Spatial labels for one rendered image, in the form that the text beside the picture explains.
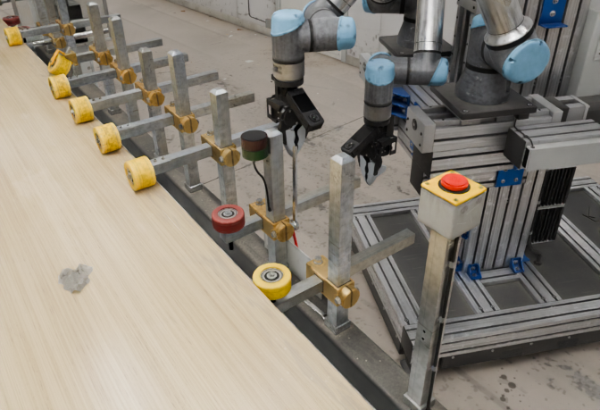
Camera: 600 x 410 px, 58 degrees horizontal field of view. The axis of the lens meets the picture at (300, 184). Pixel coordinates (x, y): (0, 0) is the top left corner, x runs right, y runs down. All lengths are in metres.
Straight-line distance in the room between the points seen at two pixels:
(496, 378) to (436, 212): 1.43
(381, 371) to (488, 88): 0.81
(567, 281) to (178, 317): 1.67
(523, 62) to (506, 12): 0.13
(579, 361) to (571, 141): 0.99
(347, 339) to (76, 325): 0.58
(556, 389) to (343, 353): 1.15
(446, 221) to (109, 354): 0.63
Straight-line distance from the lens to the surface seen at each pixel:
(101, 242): 1.32
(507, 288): 2.26
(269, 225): 1.36
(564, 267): 2.44
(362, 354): 1.27
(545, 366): 2.32
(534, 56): 1.45
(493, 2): 1.39
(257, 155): 1.21
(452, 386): 2.16
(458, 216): 0.83
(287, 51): 1.27
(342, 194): 1.06
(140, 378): 1.01
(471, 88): 1.61
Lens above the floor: 1.66
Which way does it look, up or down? 32 degrees down
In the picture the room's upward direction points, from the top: 1 degrees counter-clockwise
